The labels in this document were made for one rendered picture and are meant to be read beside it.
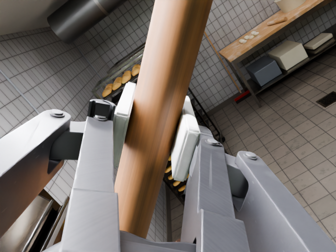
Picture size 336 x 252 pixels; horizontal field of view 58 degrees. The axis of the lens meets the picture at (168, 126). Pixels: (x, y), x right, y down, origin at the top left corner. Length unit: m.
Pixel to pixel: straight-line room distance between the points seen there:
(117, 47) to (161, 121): 5.06
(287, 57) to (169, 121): 4.69
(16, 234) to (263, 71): 3.90
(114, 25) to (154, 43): 5.03
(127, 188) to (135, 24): 4.99
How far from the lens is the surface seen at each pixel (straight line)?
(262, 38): 4.53
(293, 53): 4.88
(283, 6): 5.01
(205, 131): 0.18
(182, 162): 0.16
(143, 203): 0.20
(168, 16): 0.16
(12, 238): 1.84
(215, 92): 5.41
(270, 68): 4.80
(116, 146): 0.15
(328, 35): 5.21
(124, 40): 5.20
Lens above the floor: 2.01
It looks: 18 degrees down
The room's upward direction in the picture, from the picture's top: 37 degrees counter-clockwise
